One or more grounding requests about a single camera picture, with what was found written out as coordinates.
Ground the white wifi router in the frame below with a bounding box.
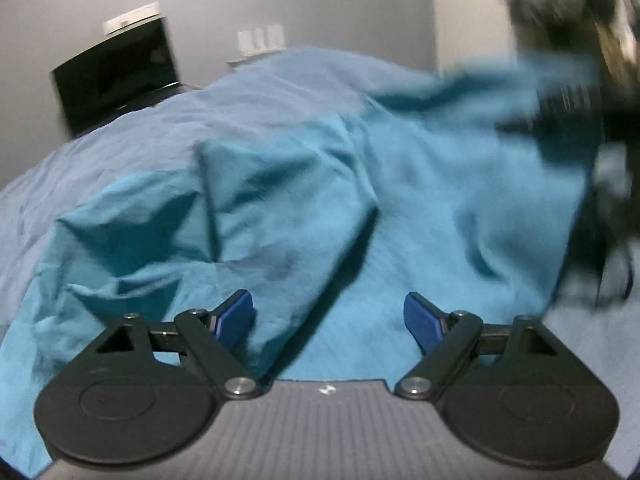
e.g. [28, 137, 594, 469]
[227, 24, 286, 70]

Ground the teal hooded zip jacket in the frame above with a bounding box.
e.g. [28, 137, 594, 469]
[0, 52, 601, 478]

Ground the white wall socket strip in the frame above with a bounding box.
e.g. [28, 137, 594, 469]
[102, 2, 160, 36]

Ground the black flat television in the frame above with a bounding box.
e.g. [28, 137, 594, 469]
[51, 18, 181, 136]

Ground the light blue bed blanket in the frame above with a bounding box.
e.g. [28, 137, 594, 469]
[0, 46, 640, 478]

